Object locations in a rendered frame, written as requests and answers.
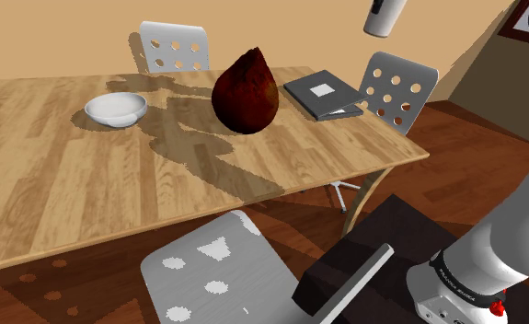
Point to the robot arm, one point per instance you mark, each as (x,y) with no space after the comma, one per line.
(510,242)

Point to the dark red teardrop fruit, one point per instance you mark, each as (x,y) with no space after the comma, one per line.
(244,96)

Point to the grey book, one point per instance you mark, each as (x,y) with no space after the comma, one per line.
(322,101)

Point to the grey chair with round holes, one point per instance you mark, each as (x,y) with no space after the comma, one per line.
(228,296)
(403,67)
(179,38)

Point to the dark robot stand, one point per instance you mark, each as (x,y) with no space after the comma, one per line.
(394,224)

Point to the white bowl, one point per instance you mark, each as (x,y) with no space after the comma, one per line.
(113,107)

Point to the light wooden table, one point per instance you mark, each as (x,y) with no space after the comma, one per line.
(66,179)

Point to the dark red framed window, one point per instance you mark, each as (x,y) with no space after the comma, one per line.
(513,27)

